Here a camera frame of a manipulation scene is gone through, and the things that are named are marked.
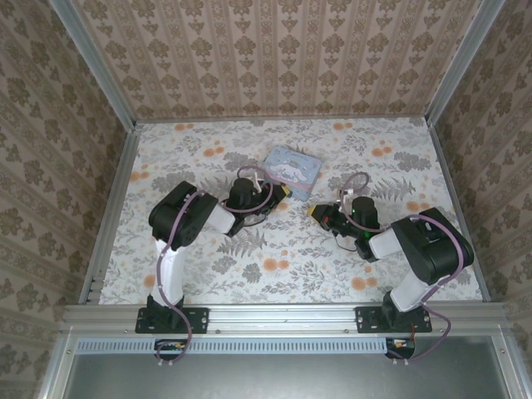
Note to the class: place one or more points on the blue cartoon dog tin box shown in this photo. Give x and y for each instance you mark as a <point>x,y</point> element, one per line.
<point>295,166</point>

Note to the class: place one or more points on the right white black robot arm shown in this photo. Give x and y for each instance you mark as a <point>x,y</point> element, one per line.
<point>436,249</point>

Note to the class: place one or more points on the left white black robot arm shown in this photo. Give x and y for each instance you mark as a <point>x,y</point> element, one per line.
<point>170,270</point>

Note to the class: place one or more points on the floral table cover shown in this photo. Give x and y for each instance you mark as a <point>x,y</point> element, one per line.
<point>270,266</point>

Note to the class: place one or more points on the right black connector board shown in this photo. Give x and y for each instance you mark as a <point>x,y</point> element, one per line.
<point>401,345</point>

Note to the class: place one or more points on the black connector board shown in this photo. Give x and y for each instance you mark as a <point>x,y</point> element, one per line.
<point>170,346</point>
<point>401,345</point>

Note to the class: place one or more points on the left black connector board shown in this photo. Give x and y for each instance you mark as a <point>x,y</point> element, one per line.
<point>170,346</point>

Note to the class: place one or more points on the grey metal panel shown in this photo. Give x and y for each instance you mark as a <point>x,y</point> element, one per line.
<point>270,378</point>

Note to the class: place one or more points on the aluminium side rail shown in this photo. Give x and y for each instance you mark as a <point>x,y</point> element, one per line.
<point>120,187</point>
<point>451,187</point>

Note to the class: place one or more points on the long aluminium mounting rail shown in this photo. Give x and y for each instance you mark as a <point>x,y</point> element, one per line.
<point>282,318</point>

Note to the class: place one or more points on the aluminium frame post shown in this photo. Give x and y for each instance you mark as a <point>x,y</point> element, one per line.
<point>95,62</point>
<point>461,62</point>

